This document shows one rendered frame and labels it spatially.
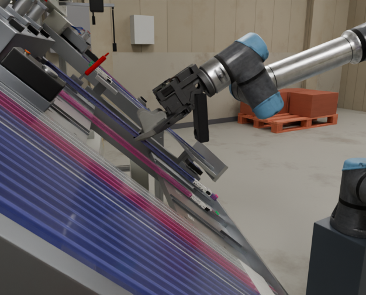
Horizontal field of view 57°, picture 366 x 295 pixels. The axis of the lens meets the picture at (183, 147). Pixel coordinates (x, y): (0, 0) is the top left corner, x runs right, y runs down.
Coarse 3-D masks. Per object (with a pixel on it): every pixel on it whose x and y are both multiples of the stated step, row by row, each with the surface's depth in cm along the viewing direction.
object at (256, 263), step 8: (216, 200) 86; (216, 208) 84; (224, 208) 83; (224, 216) 79; (232, 224) 75; (232, 232) 73; (240, 232) 71; (240, 240) 69; (248, 248) 66; (248, 256) 64; (256, 256) 63; (256, 264) 62; (264, 264) 60; (264, 272) 59; (272, 280) 56; (280, 288) 54
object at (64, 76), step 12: (48, 60) 70; (60, 72) 71; (72, 84) 72; (84, 96) 73; (108, 108) 76; (120, 120) 76; (132, 132) 78; (144, 144) 79; (180, 168) 82; (192, 180) 84
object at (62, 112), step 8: (64, 88) 72; (72, 96) 72; (80, 96) 79; (56, 104) 55; (64, 104) 60; (88, 104) 78; (48, 112) 48; (56, 112) 51; (64, 112) 54; (72, 112) 59; (80, 112) 63; (56, 120) 48; (64, 120) 51; (72, 120) 54; (80, 120) 59; (88, 120) 64; (72, 128) 50; (80, 128) 53; (88, 128) 58; (80, 136) 50
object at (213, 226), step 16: (160, 160) 88; (160, 176) 71; (176, 176) 84; (176, 192) 68; (192, 192) 84; (176, 208) 56; (192, 208) 67; (208, 224) 65; (224, 224) 76; (224, 240) 64; (240, 256) 62
